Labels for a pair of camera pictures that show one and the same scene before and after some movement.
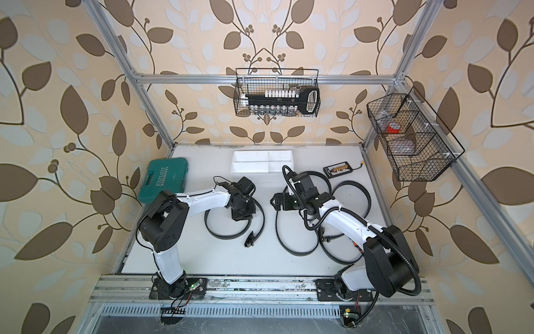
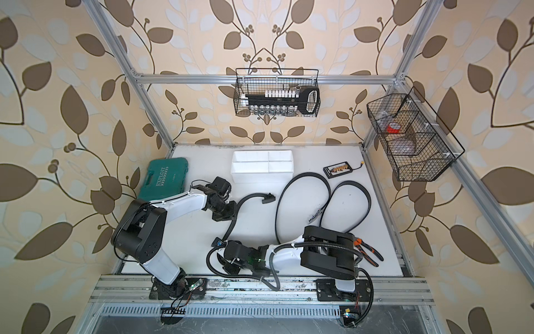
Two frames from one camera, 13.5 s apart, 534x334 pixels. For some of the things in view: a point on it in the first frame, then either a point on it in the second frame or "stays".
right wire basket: (419, 146) stays
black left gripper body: (245, 210) -> (224, 210)
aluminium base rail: (118, 289) stays
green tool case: (162, 175) stays
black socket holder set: (306, 99) stays
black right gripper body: (292, 202) -> (232, 268)
